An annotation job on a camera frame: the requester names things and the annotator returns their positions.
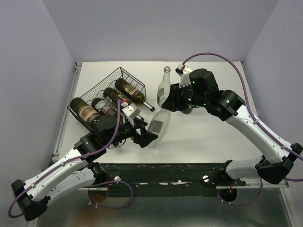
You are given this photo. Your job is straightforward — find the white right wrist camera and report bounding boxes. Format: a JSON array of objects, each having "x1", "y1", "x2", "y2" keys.
[{"x1": 175, "y1": 63, "x2": 192, "y2": 88}]

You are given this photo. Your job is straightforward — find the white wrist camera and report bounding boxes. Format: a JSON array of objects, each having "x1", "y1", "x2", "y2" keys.
[
  {"x1": 121, "y1": 101, "x2": 144, "y2": 126},
  {"x1": 175, "y1": 63, "x2": 192, "y2": 88}
]

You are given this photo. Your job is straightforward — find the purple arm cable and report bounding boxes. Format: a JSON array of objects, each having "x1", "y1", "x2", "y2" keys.
[
  {"x1": 182, "y1": 52, "x2": 303, "y2": 182},
  {"x1": 8, "y1": 100, "x2": 123, "y2": 218}
]

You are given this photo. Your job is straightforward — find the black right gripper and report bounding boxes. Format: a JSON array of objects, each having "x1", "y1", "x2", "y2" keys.
[{"x1": 161, "y1": 81, "x2": 208, "y2": 112}]

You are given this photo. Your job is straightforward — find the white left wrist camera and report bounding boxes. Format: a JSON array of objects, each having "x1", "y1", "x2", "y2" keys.
[{"x1": 121, "y1": 101, "x2": 144, "y2": 126}]

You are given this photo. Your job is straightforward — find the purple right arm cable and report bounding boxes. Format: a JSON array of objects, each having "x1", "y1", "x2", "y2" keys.
[{"x1": 182, "y1": 52, "x2": 303, "y2": 182}]

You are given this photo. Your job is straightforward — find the tall clear glass bottle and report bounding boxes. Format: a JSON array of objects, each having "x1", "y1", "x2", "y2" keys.
[{"x1": 157, "y1": 66, "x2": 171, "y2": 108}]

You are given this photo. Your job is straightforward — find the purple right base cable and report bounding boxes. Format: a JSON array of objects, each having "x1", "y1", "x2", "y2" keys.
[{"x1": 217, "y1": 177, "x2": 264, "y2": 205}]

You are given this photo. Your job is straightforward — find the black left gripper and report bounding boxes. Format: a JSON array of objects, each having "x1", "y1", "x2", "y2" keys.
[{"x1": 104, "y1": 117, "x2": 159, "y2": 148}]

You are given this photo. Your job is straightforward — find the black wire wine rack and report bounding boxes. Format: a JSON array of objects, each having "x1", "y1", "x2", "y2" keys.
[{"x1": 67, "y1": 67, "x2": 146, "y2": 131}]

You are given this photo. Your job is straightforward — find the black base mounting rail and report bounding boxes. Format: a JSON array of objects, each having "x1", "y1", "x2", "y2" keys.
[{"x1": 95, "y1": 163, "x2": 245, "y2": 198}]

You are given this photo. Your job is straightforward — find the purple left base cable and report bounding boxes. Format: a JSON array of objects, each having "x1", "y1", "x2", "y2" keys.
[{"x1": 89, "y1": 177, "x2": 134, "y2": 209}]

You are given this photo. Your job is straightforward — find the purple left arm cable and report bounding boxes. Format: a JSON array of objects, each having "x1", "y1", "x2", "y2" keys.
[{"x1": 8, "y1": 100, "x2": 123, "y2": 218}]

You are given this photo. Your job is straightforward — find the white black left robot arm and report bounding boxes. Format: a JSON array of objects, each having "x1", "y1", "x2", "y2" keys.
[{"x1": 11, "y1": 115, "x2": 158, "y2": 221}]

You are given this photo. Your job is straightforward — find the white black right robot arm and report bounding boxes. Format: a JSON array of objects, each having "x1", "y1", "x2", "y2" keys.
[{"x1": 157, "y1": 67, "x2": 303, "y2": 185}]

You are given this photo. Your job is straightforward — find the green bottle brown label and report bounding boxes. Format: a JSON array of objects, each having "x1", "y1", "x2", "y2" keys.
[{"x1": 91, "y1": 97, "x2": 117, "y2": 116}]

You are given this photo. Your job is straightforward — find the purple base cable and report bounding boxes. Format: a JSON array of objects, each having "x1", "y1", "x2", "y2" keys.
[
  {"x1": 217, "y1": 177, "x2": 264, "y2": 205},
  {"x1": 89, "y1": 177, "x2": 134, "y2": 209}
]

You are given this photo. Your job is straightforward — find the short clear glass bottle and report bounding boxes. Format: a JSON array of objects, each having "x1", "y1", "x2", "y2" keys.
[{"x1": 148, "y1": 109, "x2": 171, "y2": 148}]

